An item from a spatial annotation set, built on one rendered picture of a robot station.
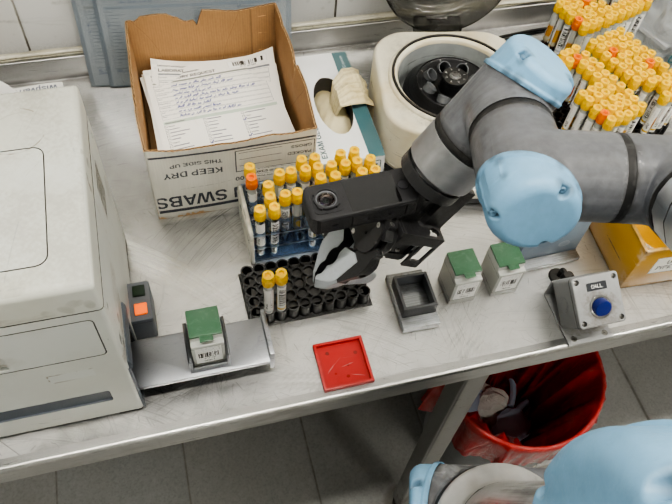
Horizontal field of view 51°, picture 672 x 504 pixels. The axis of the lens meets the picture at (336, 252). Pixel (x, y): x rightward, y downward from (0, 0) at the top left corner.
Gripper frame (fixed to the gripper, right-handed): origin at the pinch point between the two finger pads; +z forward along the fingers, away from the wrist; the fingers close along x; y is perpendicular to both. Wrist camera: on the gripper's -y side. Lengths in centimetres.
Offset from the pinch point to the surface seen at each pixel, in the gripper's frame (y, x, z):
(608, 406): 127, 6, 47
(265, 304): 1.5, 4.6, 13.0
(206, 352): -7.6, -2.2, 14.6
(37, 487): 2, 20, 119
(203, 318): -8.6, 0.9, 12.0
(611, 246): 47.3, 3.8, -11.7
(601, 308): 37.9, -7.1, -10.4
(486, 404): 81, 7, 48
